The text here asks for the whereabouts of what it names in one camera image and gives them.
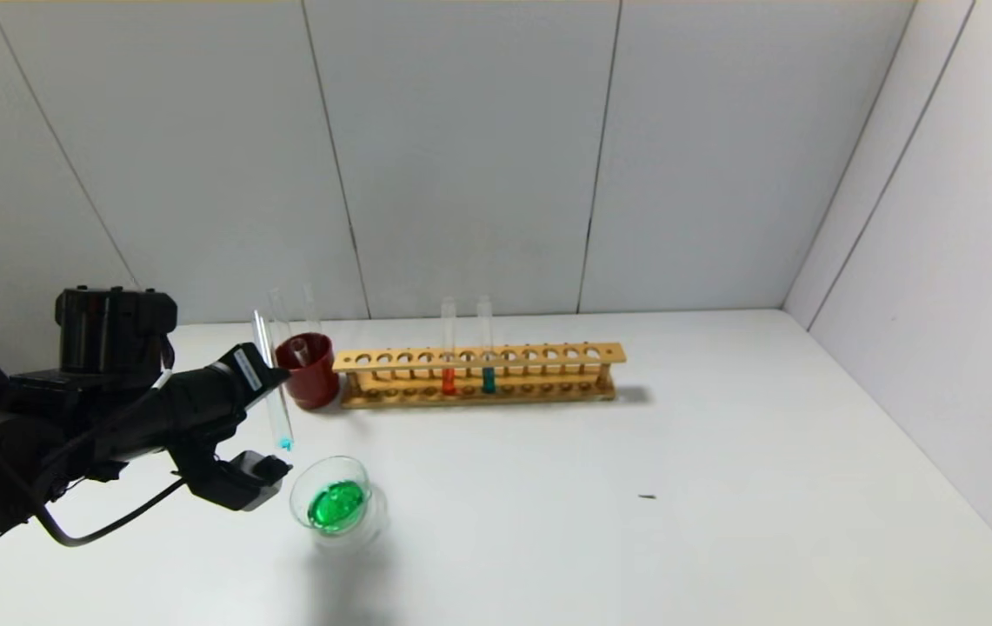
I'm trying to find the dark red cup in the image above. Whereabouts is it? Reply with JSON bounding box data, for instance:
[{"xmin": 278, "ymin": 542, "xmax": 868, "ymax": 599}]
[{"xmin": 274, "ymin": 333, "xmax": 342, "ymax": 410}]

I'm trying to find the test tube with blue pigment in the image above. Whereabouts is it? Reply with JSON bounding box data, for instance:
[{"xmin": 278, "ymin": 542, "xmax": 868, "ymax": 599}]
[{"xmin": 250, "ymin": 307, "xmax": 296, "ymax": 453}]

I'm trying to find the test tube with teal pigment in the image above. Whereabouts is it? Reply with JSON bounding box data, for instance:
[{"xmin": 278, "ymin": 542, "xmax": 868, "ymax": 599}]
[{"xmin": 477, "ymin": 296, "xmax": 497, "ymax": 395}]

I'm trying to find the wooden test tube rack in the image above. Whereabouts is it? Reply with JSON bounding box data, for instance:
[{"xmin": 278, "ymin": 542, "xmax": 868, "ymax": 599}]
[{"xmin": 332, "ymin": 342, "xmax": 627, "ymax": 410}]

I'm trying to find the clear glass beaker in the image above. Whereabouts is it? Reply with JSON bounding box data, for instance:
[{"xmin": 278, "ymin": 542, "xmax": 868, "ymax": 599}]
[{"xmin": 290, "ymin": 455, "xmax": 388, "ymax": 553}]

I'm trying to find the white grey wrist camera box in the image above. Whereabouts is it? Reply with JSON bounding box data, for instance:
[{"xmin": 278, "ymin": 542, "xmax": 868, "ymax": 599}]
[{"xmin": 187, "ymin": 450, "xmax": 294, "ymax": 512}]

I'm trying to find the test tube with orange pigment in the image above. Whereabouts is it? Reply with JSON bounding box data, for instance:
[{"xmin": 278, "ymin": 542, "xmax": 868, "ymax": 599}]
[{"xmin": 439, "ymin": 296, "xmax": 458, "ymax": 396}]

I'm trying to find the thick black cable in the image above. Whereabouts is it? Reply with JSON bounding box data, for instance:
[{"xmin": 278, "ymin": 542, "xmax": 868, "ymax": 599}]
[{"xmin": 35, "ymin": 478, "xmax": 188, "ymax": 547}]

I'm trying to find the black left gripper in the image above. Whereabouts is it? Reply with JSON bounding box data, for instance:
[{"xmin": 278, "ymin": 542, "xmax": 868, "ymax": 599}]
[{"xmin": 155, "ymin": 342, "xmax": 291, "ymax": 443}]

